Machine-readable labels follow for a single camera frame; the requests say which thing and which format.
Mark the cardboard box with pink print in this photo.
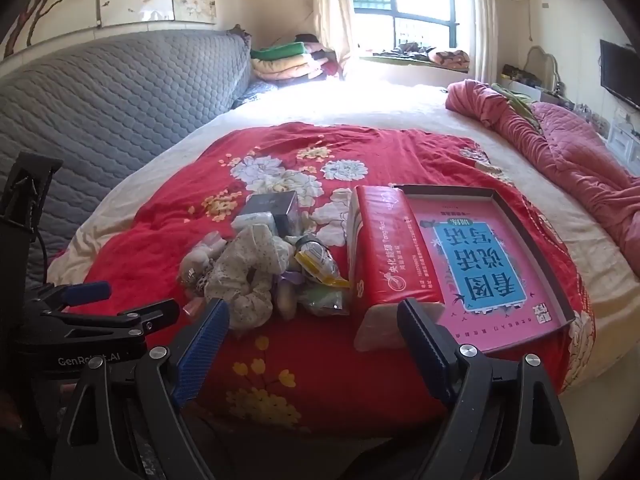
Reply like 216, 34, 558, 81
395, 185, 576, 356

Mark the grey quilted headboard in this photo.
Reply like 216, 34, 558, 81
0, 30, 253, 286

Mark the white cabinet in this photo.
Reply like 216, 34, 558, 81
605, 120, 640, 161

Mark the yellow folded blanket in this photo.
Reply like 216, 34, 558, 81
251, 55, 312, 81

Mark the green folded blanket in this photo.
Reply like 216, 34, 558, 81
251, 42, 307, 60

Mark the cream curtain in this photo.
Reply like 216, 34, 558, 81
312, 0, 358, 81
470, 0, 501, 86

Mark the window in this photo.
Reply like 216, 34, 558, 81
350, 0, 481, 53

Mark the bed with cream sheet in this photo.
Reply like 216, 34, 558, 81
47, 80, 640, 396

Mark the green garment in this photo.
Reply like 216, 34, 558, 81
492, 84, 543, 131

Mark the red tissue pack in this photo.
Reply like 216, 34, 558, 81
347, 185, 446, 353

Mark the vanity mirror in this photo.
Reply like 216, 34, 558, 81
522, 46, 561, 91

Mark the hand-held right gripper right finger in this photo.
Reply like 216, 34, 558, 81
396, 297, 581, 480

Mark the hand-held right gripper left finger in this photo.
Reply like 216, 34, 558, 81
52, 298, 231, 480

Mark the leopard print scrunchie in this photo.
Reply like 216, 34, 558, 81
187, 270, 217, 297

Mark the cream floral scrunchie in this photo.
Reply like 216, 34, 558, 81
205, 225, 296, 331

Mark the dark clothes pile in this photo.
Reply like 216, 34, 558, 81
374, 42, 436, 59

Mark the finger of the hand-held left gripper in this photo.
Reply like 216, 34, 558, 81
27, 281, 112, 313
47, 299, 181, 342

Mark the green sponge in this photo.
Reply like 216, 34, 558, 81
300, 285, 351, 318

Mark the dark patterned pillow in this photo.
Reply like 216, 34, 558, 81
235, 79, 278, 106

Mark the black cable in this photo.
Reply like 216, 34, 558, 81
36, 225, 52, 283

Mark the black glossy box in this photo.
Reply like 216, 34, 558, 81
243, 191, 298, 238

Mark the pink sponge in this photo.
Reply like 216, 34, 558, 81
276, 280, 302, 322

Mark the brown patterned blanket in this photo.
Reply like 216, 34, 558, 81
430, 49, 471, 71

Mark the red floral blanket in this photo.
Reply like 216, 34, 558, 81
47, 122, 596, 433

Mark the pink quilt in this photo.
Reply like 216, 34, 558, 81
445, 79, 640, 276

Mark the yellow snack packet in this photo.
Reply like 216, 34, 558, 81
294, 235, 351, 291

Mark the pink folded blanket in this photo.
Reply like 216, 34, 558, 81
306, 42, 333, 79

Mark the cluttered dressing table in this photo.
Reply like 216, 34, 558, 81
502, 65, 606, 126

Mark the white plush toy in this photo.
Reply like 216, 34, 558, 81
180, 232, 228, 286

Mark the black television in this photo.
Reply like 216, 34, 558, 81
600, 39, 640, 111

